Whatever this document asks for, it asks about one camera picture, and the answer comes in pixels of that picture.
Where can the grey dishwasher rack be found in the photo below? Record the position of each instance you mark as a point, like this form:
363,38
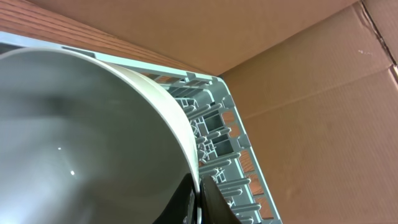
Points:
224,145

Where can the cardboard box wall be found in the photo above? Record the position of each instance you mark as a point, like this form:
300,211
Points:
315,83

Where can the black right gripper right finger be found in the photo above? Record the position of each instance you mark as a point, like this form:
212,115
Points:
215,209

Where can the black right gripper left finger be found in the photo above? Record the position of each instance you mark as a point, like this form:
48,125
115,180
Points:
182,207

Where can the grey bowl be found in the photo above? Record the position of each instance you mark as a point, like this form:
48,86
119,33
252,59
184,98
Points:
85,141

